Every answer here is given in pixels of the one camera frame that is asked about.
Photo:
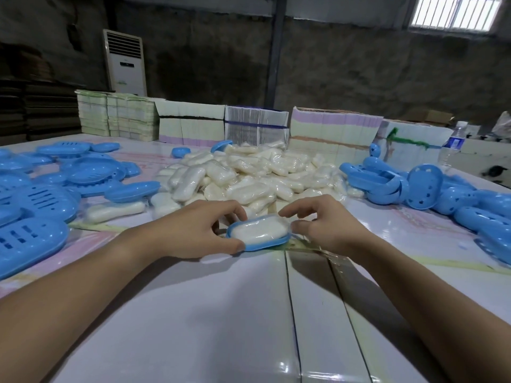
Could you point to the person's right forearm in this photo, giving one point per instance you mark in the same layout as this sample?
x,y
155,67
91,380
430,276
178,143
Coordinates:
x,y
439,311

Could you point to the white sheet stack, green mark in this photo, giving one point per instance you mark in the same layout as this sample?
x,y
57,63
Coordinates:
x,y
411,149

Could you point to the pile of blue plastic lids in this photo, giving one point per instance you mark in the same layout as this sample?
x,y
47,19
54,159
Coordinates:
x,y
439,187

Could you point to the clear plastic bag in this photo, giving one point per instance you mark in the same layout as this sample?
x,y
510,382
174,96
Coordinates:
x,y
315,251

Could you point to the stacks of brown cardboard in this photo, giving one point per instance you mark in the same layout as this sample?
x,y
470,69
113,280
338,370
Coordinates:
x,y
36,111

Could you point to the white workshop machine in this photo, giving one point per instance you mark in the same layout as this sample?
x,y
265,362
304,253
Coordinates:
x,y
487,155

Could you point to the white plastic bag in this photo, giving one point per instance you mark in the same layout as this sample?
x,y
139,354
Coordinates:
x,y
504,125

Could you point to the row of stacked flat cartons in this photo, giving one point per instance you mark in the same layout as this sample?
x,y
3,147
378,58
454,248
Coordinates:
x,y
191,131

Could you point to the white standing air conditioner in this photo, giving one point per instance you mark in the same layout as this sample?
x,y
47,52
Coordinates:
x,y
125,63

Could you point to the white carton stack, pink stripe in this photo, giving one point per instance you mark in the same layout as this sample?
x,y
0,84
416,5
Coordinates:
x,y
331,131

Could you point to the barred window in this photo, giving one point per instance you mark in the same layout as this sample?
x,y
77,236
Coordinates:
x,y
455,11

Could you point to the pile of white soaps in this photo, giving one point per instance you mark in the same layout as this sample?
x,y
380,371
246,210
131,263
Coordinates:
x,y
247,171

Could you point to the person's right hand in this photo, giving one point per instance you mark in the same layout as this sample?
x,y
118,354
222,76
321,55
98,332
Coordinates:
x,y
335,227

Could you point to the blue oval plastic lid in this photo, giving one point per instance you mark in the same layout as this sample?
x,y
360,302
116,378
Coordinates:
x,y
220,146
375,150
180,152

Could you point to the clear water bottle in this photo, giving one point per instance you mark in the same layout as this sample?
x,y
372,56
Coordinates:
x,y
453,145

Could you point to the blue slotted plastic base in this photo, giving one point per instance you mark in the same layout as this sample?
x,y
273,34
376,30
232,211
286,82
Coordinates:
x,y
263,247

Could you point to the dark metal pillar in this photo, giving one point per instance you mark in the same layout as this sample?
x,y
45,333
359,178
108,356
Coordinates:
x,y
275,51

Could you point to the white soap bar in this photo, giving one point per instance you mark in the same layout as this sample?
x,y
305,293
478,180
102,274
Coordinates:
x,y
259,231

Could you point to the silver sheet bundle, blue band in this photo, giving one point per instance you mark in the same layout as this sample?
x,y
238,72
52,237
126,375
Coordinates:
x,y
255,127

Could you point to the stack of greenish paper sheets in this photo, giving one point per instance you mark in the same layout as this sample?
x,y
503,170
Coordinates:
x,y
119,115

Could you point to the person's left forearm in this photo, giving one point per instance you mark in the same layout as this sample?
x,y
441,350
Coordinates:
x,y
68,315

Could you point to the pile of blue slotted lids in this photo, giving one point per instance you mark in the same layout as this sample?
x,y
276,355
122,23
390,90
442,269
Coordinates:
x,y
40,203

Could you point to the person's left hand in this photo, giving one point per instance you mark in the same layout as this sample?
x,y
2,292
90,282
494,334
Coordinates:
x,y
183,235

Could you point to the brown cardboard box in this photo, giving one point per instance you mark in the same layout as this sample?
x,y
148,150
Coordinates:
x,y
431,116

